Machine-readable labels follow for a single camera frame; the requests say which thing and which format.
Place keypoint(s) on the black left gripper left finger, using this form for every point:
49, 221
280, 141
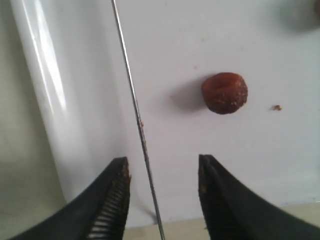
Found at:
99, 213

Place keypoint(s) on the thin metal skewer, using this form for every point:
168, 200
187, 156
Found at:
138, 120

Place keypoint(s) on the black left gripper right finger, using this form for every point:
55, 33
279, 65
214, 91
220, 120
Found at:
234, 212

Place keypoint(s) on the white plastic tray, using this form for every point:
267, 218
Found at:
271, 144

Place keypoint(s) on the red date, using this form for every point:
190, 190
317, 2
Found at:
224, 93

